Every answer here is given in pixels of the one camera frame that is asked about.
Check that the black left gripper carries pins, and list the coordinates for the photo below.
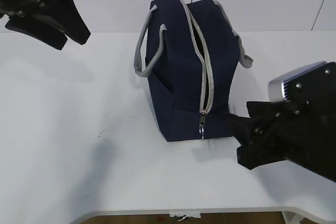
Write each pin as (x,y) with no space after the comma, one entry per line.
(56,21)

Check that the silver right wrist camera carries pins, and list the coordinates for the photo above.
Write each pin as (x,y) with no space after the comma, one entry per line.
(277,88)

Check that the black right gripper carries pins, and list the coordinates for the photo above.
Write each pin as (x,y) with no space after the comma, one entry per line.
(307,122)

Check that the navy blue lunch bag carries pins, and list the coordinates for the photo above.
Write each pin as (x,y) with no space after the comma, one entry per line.
(189,54)

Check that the white tape scrap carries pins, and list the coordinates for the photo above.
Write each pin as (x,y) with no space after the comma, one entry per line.
(181,215)

